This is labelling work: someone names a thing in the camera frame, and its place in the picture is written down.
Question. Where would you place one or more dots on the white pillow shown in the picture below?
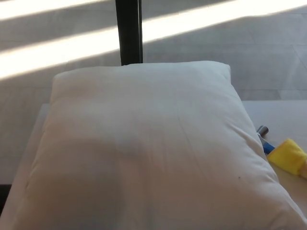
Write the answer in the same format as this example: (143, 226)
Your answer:
(153, 143)

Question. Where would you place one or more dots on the black vertical post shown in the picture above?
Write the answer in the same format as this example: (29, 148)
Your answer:
(129, 31)

